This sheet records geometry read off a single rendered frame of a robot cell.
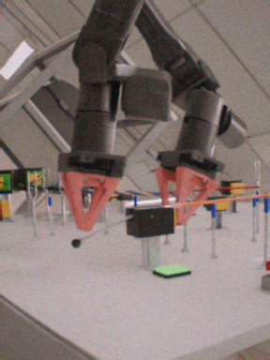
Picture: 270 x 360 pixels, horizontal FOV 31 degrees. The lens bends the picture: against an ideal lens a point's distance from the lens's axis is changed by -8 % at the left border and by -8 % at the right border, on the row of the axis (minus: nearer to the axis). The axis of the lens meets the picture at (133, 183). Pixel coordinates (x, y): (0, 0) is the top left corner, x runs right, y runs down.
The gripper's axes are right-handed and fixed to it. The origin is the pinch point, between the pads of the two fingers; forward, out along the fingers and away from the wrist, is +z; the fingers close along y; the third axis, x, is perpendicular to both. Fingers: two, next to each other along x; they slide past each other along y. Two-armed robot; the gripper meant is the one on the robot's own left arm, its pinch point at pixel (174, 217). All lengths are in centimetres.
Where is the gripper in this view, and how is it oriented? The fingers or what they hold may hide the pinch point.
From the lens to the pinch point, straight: 75.2
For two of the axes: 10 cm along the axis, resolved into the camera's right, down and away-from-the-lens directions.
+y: -4.7, -0.2, 8.8
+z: -2.9, 9.5, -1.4
